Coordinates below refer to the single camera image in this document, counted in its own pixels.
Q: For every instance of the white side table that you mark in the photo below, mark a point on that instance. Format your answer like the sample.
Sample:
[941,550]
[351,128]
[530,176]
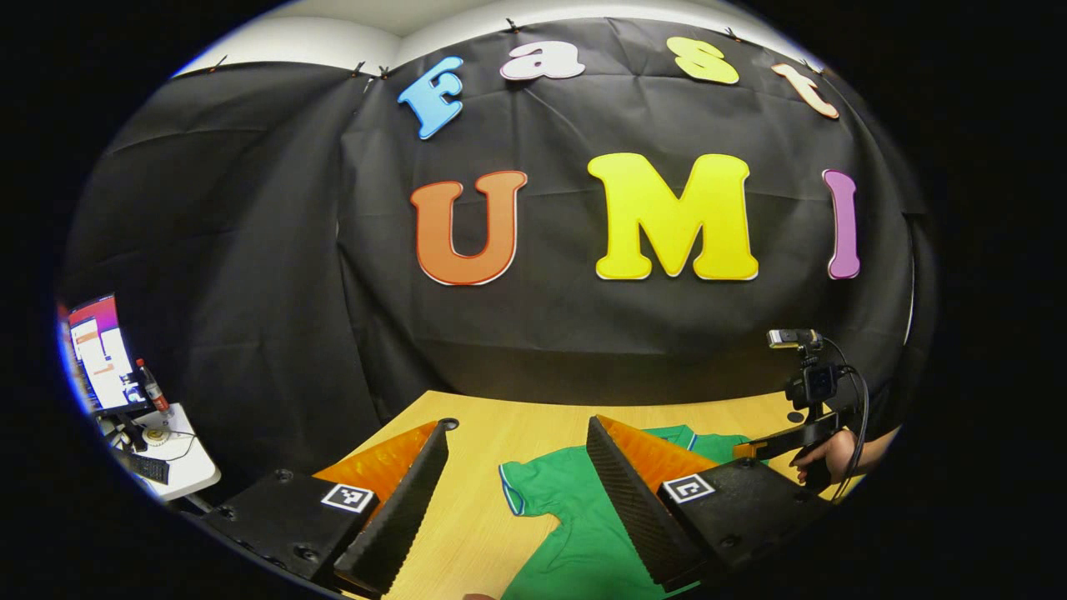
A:
[187,467]

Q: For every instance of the green T-shirt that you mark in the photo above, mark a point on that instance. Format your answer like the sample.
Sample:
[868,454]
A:
[583,533]

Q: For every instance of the black backdrop cloth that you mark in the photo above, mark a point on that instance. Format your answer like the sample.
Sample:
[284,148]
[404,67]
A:
[275,275]

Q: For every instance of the red drink bottle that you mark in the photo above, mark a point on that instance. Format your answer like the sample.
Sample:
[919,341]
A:
[152,387]

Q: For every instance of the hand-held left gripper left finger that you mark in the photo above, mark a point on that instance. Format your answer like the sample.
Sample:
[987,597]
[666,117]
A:
[404,508]

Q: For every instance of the black keyboard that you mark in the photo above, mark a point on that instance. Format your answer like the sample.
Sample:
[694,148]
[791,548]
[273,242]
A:
[150,468]

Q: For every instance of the computer monitor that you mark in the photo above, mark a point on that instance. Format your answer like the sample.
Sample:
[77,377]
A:
[104,354]

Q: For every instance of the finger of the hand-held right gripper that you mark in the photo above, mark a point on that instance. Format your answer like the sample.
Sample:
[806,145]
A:
[788,440]

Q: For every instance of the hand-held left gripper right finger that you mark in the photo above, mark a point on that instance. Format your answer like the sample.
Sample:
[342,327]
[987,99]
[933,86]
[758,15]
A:
[633,500]

